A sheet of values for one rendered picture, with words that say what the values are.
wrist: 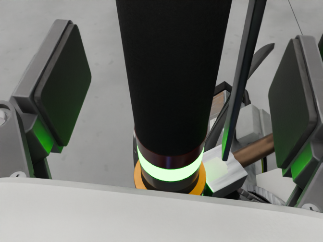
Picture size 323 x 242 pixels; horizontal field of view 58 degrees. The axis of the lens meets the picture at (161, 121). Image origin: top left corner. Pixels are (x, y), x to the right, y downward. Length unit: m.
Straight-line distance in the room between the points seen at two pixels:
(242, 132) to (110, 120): 1.56
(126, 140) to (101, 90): 0.53
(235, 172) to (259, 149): 0.03
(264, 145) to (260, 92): 2.21
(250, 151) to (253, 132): 0.49
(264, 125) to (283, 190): 0.16
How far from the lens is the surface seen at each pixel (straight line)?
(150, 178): 0.15
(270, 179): 0.73
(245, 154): 0.22
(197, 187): 0.17
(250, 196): 0.63
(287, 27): 3.16
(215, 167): 0.21
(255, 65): 0.49
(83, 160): 2.05
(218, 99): 0.80
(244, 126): 0.73
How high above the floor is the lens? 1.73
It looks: 54 degrees down
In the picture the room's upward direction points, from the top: 1 degrees counter-clockwise
